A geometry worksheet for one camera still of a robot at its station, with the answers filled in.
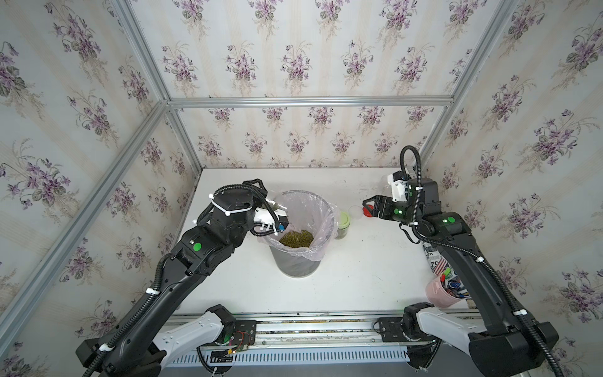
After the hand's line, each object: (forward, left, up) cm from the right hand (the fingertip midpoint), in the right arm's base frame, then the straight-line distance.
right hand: (377, 203), depth 74 cm
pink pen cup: (-23, -20, -16) cm, 34 cm away
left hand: (-4, +39, +13) cm, 41 cm away
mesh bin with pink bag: (-17, +25, +1) cm, 30 cm away
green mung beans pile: (-2, +27, -22) cm, 35 cm away
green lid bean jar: (+2, +8, -16) cm, 18 cm away
